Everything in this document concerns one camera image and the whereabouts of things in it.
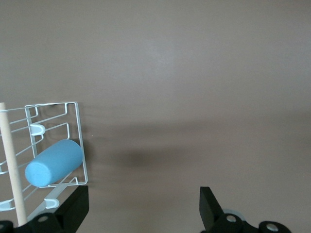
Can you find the wooden rack rod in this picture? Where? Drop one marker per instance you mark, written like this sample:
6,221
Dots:
12,157

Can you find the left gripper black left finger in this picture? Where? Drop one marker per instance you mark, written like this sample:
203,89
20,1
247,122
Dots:
73,208

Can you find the light blue plastic cup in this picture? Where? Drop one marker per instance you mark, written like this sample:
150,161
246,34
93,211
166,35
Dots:
53,162

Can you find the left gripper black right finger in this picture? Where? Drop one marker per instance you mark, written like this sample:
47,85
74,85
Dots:
210,208

